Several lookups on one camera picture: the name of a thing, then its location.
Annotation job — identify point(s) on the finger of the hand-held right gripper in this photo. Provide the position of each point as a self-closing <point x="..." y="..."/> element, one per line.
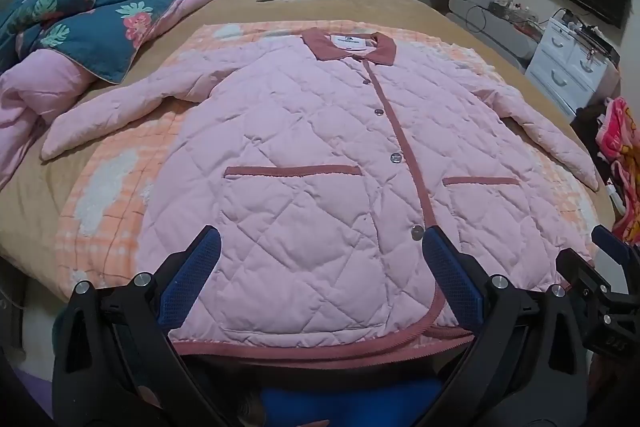
<point x="611" y="241"/>
<point x="582" y="269"/>

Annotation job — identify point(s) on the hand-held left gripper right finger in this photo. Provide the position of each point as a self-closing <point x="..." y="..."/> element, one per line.
<point x="450" y="278"/>

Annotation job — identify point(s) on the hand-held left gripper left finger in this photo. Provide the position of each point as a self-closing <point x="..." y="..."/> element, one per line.
<point x="192" y="268"/>

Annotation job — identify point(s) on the pink quilted jacket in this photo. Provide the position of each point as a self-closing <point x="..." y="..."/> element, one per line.
<point x="300" y="157"/>

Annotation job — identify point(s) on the orange checked blanket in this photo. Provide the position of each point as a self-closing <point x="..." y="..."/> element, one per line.
<point x="115" y="207"/>

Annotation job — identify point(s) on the pink yellow printed cloth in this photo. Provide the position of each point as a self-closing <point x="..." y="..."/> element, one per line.
<point x="622" y="137"/>

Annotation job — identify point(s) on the dark cloth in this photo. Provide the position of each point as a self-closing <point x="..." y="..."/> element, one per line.
<point x="587" y="127"/>

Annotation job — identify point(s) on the blue cloth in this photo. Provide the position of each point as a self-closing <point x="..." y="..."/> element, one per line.
<point x="350" y="402"/>

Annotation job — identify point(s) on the white drawer cabinet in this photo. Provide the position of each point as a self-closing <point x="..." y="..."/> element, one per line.
<point x="565" y="57"/>

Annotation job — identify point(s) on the grey dressing table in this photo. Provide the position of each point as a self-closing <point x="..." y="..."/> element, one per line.
<point x="500" y="32"/>

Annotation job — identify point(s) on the blue floral quilt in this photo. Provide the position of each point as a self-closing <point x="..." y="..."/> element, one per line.
<point x="100" y="32"/>

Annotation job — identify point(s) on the bed with tan sheet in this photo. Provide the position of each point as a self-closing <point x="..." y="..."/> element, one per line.
<point x="400" y="7"/>

